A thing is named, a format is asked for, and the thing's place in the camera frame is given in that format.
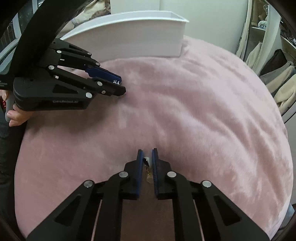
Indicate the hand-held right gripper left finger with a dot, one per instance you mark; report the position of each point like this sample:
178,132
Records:
101,73

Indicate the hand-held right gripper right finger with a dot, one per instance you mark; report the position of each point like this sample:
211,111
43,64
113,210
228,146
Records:
111,89

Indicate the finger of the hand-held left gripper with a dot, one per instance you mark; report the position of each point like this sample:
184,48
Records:
139,171
155,171

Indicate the white pearl earring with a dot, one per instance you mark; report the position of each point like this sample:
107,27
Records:
146,160

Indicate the white storage box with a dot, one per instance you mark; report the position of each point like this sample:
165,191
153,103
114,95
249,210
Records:
138,39

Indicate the person's left hand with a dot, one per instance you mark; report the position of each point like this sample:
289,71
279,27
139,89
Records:
17,117

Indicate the pile of pink grey clothes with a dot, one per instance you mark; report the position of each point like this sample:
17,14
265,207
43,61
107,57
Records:
92,9

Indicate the pink fleece blanket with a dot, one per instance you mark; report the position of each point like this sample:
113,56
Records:
185,104

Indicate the dark clothing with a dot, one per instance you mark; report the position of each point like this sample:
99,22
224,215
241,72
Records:
9,173

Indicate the hanging cream coat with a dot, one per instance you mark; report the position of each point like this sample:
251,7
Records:
286,95

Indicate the hanging grey coat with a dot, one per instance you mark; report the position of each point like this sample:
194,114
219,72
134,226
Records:
277,77

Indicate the standing mirror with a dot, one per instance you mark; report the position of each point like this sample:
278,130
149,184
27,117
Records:
256,34

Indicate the hanging black coat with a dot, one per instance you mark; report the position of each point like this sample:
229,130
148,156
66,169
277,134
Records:
274,60

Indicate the open wardrobe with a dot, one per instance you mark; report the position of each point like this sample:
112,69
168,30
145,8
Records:
289,41

